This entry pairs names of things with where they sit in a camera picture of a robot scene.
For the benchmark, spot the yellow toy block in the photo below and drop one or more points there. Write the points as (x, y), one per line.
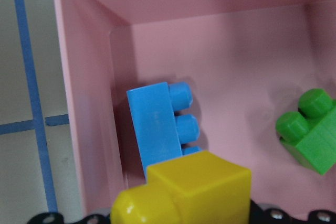
(196, 188)

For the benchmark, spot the green toy block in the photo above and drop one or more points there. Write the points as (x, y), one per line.
(308, 134)

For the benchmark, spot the blue toy block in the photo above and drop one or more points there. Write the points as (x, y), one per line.
(161, 133)

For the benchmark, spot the pink plastic box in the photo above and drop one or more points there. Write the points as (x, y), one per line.
(247, 62)

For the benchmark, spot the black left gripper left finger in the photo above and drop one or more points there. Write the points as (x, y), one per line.
(98, 216)

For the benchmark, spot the brown paper table cover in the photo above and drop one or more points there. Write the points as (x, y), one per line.
(22, 186)

